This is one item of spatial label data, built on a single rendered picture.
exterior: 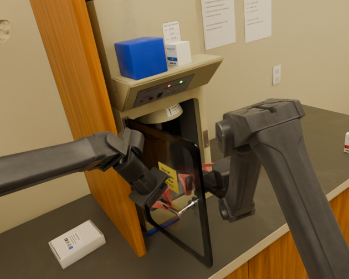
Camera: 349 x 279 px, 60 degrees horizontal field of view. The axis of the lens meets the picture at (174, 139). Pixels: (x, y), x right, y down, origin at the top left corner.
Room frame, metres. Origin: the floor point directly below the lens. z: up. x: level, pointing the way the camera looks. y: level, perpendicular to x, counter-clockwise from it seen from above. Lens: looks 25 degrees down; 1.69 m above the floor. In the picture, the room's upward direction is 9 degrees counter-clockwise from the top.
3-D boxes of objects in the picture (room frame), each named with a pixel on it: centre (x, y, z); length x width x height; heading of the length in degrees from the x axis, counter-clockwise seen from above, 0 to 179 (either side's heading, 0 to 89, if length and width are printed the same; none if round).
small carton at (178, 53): (0.90, -0.05, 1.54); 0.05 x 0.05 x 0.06; 34
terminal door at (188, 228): (0.72, 0.04, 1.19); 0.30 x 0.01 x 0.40; 37
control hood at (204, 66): (0.88, -0.02, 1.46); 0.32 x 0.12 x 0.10; 120
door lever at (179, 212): (0.64, 0.02, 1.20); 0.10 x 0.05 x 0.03; 37
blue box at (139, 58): (0.84, 0.06, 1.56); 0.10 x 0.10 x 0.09; 30
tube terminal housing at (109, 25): (1.04, 0.07, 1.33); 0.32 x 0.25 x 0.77; 120
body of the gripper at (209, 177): (0.76, -0.10, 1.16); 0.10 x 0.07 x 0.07; 120
